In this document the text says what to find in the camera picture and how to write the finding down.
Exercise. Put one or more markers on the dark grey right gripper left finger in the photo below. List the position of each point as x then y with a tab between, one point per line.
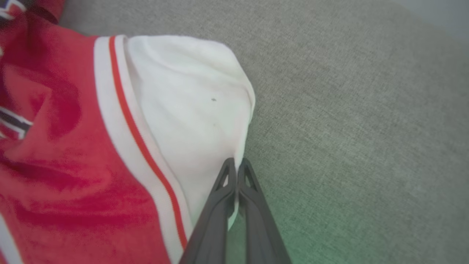
210	234

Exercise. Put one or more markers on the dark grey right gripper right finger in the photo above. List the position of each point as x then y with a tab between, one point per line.
262	234

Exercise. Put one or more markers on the red and white shirt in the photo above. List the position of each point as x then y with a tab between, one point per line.
91	146

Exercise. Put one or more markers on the grey fabric sofa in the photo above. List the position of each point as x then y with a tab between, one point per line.
348	128

